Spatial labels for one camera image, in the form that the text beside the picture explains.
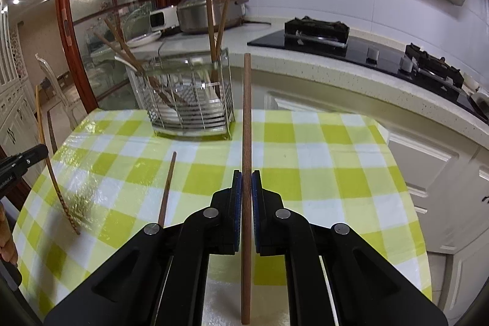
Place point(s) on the clear plastic chair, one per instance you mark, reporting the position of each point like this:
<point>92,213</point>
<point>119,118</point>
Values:
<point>57,89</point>

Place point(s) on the patterned tip wooden chopstick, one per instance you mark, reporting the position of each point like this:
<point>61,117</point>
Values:
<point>57,192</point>

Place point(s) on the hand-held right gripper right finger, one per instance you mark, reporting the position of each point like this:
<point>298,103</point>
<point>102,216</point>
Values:
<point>256,211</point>

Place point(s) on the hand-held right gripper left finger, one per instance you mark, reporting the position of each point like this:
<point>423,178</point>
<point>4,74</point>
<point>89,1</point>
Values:
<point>237,203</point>

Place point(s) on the white plate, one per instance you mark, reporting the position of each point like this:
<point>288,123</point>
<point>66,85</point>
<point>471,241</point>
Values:
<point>143,38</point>

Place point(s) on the steel cooker with white lid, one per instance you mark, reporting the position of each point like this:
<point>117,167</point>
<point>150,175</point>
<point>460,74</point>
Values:
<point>198,14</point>

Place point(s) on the white lattice cabinet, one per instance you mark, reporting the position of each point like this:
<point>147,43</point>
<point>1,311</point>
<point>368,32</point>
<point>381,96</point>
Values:
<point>15,93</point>

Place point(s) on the person's left hand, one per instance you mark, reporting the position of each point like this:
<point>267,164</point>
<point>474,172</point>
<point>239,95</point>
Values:
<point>7,234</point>

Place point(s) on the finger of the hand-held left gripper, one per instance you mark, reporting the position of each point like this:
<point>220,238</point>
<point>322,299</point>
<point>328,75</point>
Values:
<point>26,160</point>

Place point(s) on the small white appliance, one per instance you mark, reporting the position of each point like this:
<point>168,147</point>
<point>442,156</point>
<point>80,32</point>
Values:
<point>162,19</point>

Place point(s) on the red wood framed glass door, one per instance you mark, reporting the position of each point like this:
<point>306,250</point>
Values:
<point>63,24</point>

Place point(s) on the green white checkered tablecloth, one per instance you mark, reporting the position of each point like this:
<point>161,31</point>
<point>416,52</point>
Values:
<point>305,165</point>

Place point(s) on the white plastic spoon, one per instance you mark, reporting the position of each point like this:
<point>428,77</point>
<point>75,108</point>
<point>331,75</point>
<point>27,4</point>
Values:
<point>128,63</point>

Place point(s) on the brown wooden chopstick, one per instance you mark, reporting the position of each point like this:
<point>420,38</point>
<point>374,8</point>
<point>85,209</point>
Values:
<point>246,119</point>
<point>122,43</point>
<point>223,22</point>
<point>114,50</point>
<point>211,28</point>
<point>168,188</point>

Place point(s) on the black burner grate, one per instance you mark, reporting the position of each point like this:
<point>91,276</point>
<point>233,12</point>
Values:
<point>435,64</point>
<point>317,30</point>

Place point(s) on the silver stove knob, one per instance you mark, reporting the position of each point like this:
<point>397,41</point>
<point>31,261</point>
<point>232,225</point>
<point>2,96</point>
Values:
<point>407,64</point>
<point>373,55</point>

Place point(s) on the black glass gas stove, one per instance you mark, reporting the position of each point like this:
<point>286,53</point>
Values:
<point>382,58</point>

